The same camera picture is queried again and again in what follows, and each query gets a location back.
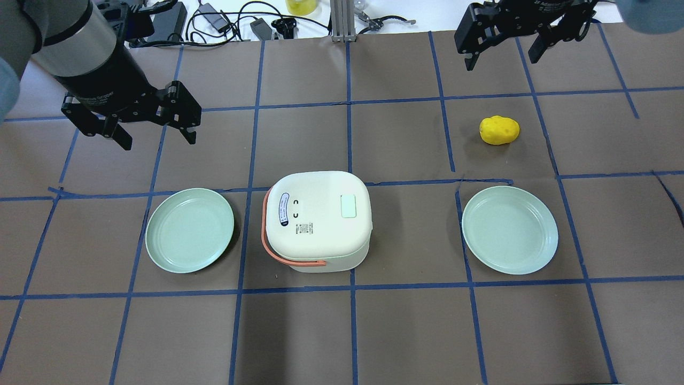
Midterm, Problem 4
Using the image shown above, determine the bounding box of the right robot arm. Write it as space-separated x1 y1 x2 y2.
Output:
454 1 683 71

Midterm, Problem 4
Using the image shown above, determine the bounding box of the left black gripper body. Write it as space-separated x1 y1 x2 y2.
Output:
61 80 168 129

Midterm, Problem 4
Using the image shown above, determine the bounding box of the yellow tape roll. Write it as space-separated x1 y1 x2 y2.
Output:
285 0 318 17

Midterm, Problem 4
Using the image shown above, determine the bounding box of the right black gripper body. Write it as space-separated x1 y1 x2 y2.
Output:
486 1 598 37

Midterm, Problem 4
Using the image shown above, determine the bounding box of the green plate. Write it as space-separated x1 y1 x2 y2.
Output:
145 188 235 274
462 186 559 275

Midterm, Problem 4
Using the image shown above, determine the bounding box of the aluminium frame post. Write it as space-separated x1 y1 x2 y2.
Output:
330 0 357 42

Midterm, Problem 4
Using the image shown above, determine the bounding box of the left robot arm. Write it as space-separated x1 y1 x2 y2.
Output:
2 1 202 150

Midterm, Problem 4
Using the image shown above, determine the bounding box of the right green plate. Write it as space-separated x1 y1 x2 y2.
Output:
462 186 559 275

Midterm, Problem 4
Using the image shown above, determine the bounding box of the black power adapter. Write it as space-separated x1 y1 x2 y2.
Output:
198 3 230 33

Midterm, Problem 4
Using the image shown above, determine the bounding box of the yellow potato toy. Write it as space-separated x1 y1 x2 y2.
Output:
479 116 521 145

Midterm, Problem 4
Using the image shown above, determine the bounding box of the left green plate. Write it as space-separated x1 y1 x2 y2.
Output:
145 188 235 274

